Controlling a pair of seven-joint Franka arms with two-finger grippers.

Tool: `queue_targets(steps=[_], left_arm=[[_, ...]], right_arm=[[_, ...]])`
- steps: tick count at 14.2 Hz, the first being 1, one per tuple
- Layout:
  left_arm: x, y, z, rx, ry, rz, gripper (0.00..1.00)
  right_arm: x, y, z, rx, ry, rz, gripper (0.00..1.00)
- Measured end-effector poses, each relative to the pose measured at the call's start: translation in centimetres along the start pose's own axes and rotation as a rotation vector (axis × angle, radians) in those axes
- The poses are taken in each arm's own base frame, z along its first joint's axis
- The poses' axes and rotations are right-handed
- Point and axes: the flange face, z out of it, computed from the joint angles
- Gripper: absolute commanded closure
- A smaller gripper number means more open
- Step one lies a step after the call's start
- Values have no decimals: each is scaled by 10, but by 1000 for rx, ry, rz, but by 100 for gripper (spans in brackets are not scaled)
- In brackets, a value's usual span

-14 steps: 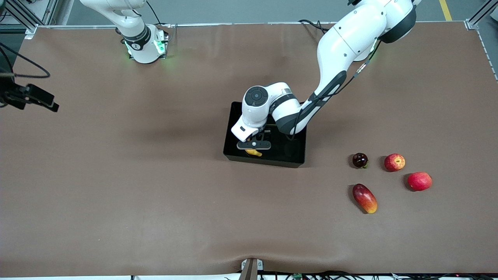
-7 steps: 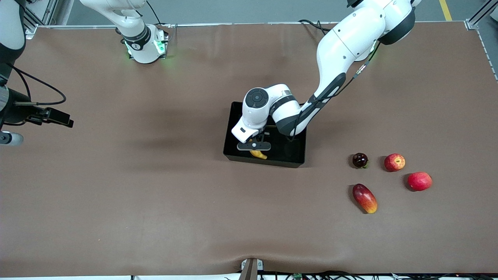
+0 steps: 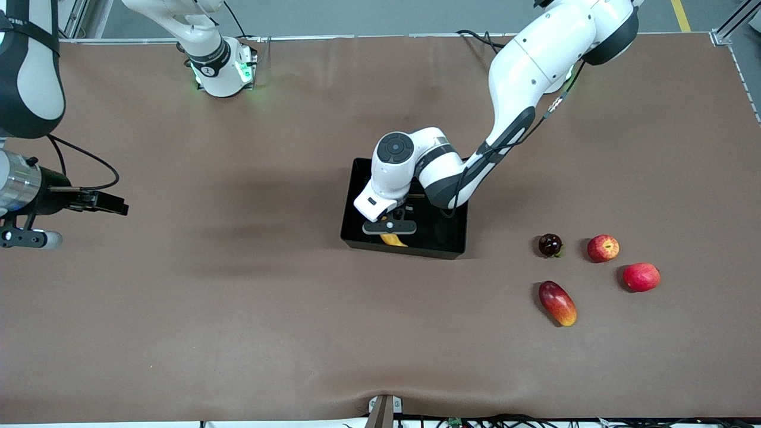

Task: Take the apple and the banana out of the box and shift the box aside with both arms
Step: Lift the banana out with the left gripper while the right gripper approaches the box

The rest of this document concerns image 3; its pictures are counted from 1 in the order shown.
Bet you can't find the yellow banana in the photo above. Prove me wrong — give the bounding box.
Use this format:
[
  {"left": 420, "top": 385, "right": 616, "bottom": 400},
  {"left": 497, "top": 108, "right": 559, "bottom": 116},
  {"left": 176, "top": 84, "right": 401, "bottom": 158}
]
[{"left": 380, "top": 217, "right": 410, "bottom": 247}]

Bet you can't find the black plastic box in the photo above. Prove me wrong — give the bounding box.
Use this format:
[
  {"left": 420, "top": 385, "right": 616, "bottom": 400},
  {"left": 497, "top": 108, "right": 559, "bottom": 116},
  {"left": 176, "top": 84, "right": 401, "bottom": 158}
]
[{"left": 341, "top": 157, "right": 468, "bottom": 260}]

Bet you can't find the red yellow apple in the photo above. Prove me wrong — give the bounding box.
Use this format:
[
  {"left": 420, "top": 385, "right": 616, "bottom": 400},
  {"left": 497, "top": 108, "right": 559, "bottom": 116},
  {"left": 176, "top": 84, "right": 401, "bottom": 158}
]
[{"left": 587, "top": 234, "right": 620, "bottom": 263}]

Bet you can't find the dark purple mangosteen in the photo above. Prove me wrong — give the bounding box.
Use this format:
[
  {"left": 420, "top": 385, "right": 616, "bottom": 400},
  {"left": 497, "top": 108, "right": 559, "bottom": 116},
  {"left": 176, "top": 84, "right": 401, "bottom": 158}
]
[{"left": 538, "top": 233, "right": 564, "bottom": 259}]

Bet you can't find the red yellow mango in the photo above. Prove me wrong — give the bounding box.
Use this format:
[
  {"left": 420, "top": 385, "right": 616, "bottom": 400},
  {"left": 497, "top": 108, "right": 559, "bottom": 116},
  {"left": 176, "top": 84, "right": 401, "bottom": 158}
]
[{"left": 539, "top": 281, "right": 578, "bottom": 327}]

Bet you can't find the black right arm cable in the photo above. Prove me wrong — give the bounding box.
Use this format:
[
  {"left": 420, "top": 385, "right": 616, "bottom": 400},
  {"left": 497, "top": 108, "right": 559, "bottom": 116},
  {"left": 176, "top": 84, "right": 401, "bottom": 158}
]
[{"left": 48, "top": 136, "right": 121, "bottom": 191}]

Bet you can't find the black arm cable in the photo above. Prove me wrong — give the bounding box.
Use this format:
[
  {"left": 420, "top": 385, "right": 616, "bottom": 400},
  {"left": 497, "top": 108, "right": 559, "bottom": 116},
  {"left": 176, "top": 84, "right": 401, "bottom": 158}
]
[
  {"left": 48, "top": 136, "right": 121, "bottom": 191},
  {"left": 443, "top": 59, "right": 588, "bottom": 219}
]

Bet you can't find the aluminium frame profile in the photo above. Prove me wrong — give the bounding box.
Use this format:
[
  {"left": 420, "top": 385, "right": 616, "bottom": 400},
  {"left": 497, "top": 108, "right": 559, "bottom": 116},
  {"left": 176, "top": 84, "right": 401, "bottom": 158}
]
[
  {"left": 710, "top": 0, "right": 761, "bottom": 45},
  {"left": 59, "top": 0, "right": 90, "bottom": 43}
]

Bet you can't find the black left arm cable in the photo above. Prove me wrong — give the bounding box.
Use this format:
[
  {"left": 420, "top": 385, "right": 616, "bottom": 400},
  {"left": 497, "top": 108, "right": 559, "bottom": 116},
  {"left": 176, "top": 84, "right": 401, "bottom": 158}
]
[{"left": 443, "top": 59, "right": 588, "bottom": 219}]

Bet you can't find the black left base cable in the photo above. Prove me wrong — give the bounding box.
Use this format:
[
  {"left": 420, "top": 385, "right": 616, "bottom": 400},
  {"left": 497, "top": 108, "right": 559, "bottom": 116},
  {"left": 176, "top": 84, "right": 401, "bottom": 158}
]
[{"left": 457, "top": 30, "right": 506, "bottom": 60}]

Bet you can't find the black base cable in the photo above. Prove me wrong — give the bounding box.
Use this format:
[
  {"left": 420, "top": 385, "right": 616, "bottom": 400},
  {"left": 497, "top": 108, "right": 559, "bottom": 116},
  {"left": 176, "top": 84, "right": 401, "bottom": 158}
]
[
  {"left": 457, "top": 30, "right": 506, "bottom": 60},
  {"left": 223, "top": 0, "right": 247, "bottom": 39}
]

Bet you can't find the grey metal bracket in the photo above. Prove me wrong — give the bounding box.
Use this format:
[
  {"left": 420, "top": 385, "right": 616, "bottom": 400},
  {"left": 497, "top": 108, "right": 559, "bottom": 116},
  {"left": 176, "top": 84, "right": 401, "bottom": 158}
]
[{"left": 366, "top": 394, "right": 404, "bottom": 428}]

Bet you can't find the black right base cable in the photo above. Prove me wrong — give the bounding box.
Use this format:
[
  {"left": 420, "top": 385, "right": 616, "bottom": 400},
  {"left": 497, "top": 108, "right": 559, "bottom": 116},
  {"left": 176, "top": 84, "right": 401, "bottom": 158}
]
[{"left": 223, "top": 0, "right": 247, "bottom": 39}]

